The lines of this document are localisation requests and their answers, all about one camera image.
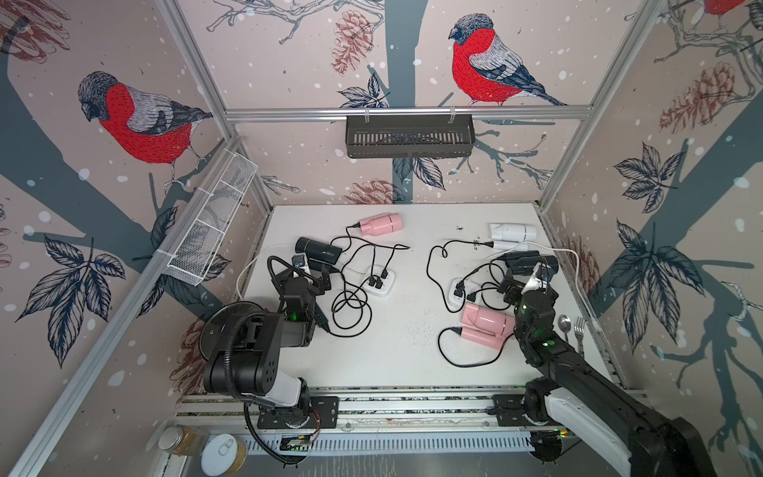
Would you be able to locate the pink folded blow dryer front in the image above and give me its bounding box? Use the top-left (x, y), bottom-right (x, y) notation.
top-left (461, 302), bottom-right (516, 350)

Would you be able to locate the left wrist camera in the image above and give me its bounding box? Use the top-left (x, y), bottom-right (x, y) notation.
top-left (291, 252), bottom-right (311, 274)

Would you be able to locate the yellow pot with lid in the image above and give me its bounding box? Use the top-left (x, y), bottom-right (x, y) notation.
top-left (200, 301), bottom-right (264, 361)

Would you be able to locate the black cord of pink dryer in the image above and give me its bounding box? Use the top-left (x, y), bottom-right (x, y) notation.
top-left (436, 326), bottom-right (517, 370)
top-left (330, 223), bottom-right (412, 281)

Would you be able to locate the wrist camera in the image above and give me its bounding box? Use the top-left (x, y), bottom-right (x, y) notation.
top-left (528, 262), bottom-right (556, 292)
top-left (291, 252), bottom-right (311, 274)

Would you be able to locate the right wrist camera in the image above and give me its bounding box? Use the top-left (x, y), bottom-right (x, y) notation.
top-left (528, 262), bottom-right (556, 292)

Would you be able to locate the black cord of white dryer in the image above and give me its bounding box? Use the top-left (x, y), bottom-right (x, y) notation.
top-left (425, 237), bottom-right (496, 315)

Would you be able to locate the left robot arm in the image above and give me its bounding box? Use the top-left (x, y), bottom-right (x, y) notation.
top-left (200, 276), bottom-right (324, 427)

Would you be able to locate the black cord of dark dryer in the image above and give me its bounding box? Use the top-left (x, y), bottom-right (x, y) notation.
top-left (324, 261), bottom-right (383, 340)
top-left (455, 261), bottom-right (515, 311)

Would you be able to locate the pink blow dryer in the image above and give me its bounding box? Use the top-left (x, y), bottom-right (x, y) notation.
top-left (360, 213), bottom-right (403, 237)
top-left (461, 302), bottom-right (516, 350)

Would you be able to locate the black metal wall shelf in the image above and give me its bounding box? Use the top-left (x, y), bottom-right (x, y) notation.
top-left (345, 115), bottom-right (476, 159)

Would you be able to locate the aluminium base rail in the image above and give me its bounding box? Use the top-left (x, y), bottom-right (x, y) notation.
top-left (175, 384), bottom-right (648, 433)

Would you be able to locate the tin can with lid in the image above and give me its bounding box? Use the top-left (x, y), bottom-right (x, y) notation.
top-left (201, 434), bottom-right (248, 477)

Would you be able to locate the white folded blow dryer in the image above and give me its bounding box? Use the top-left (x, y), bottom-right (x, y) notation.
top-left (489, 223), bottom-right (536, 252)

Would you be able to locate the dark folded blow dryer left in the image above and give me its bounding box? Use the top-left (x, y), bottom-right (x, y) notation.
top-left (294, 237), bottom-right (343, 266)

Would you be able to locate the white cable of right strip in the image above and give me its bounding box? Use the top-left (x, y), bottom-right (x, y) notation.
top-left (476, 240), bottom-right (588, 299)

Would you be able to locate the spoon with red handle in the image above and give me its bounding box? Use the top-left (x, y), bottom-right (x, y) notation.
top-left (558, 314), bottom-right (572, 342)

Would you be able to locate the black cord of front pink dryer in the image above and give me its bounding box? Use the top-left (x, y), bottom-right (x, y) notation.
top-left (436, 326), bottom-right (517, 370)

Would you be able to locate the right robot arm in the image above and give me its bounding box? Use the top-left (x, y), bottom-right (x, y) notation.
top-left (499, 279), bottom-right (715, 476)

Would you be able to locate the white wire mesh basket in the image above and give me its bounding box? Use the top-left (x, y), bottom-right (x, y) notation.
top-left (164, 150), bottom-right (258, 286)

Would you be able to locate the glass jar with lid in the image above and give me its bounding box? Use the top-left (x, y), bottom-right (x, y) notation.
top-left (158, 425), bottom-right (210, 456)

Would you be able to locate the dark blow dryer right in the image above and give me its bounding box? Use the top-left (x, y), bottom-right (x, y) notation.
top-left (498, 250), bottom-right (560, 276)

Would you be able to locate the black cord of back pink dryer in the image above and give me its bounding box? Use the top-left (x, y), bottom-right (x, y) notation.
top-left (330, 223), bottom-right (412, 281)

